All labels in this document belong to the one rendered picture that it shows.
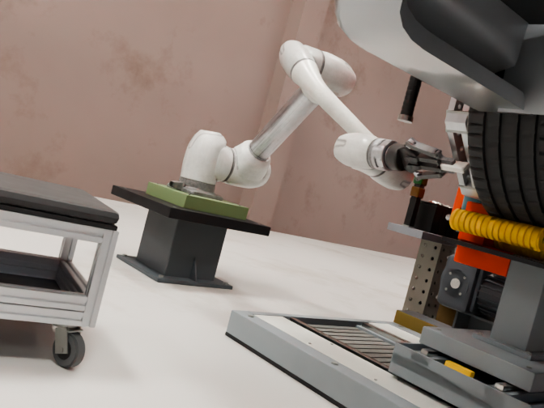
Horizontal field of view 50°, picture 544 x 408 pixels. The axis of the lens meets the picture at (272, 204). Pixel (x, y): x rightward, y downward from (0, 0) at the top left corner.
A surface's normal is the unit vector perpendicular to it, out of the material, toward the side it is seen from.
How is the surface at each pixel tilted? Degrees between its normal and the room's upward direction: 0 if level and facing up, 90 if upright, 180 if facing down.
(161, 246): 90
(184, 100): 90
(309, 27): 90
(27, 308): 90
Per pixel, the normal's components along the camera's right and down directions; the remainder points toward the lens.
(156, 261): -0.73, -0.18
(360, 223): 0.63, 0.19
